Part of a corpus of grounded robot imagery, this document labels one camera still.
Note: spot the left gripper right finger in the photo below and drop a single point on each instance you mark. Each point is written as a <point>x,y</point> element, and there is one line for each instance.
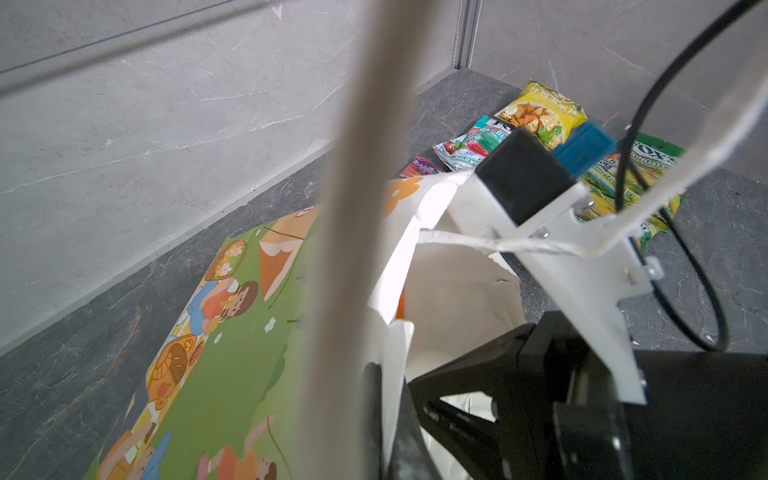
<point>410,459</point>

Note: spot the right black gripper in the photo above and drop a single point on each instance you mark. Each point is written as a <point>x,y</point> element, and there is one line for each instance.
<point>534,403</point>

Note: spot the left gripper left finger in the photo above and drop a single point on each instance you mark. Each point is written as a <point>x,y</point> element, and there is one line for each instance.
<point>372,422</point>

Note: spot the white floral paper bag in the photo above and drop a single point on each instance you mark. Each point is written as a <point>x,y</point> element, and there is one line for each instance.
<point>261,377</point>

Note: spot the purple snack pack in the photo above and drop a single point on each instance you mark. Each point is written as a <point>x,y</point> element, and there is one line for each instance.
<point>418,167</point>

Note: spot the green snack pack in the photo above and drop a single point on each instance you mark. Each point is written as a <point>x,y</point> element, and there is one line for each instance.
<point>651,158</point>

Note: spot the teal red snack bag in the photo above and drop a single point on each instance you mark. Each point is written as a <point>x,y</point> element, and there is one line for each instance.
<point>472,148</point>

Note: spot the yellow green snack bag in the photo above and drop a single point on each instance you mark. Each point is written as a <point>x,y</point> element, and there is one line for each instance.
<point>545,113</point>

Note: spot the orange snack pack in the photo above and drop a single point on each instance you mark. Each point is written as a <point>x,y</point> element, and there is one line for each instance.
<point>400,312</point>

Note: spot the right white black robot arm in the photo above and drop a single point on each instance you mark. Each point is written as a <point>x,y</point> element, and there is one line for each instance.
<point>705,416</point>

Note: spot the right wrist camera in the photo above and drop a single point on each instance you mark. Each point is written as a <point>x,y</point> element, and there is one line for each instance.
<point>520,199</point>

